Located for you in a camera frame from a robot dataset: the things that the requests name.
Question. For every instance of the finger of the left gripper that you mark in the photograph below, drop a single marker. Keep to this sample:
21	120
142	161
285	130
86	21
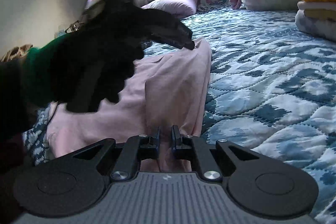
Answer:
163	28

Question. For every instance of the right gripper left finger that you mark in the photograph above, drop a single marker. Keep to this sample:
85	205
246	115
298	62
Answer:
142	147

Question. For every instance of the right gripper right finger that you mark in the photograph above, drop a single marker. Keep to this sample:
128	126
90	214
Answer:
186	147

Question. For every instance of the pink sweatshirt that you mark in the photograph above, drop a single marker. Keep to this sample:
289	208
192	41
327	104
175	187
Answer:
165	90

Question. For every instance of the green sleeved left forearm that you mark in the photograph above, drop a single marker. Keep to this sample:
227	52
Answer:
42	76

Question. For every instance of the folded light clothes pile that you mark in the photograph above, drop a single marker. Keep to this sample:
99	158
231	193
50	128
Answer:
317	19

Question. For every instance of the black gloved left hand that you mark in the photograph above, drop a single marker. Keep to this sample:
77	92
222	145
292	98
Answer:
100	57

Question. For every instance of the pink pillow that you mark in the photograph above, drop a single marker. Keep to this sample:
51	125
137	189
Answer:
179	8

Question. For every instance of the blue white patterned quilt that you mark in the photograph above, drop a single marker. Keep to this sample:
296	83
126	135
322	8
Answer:
268	87

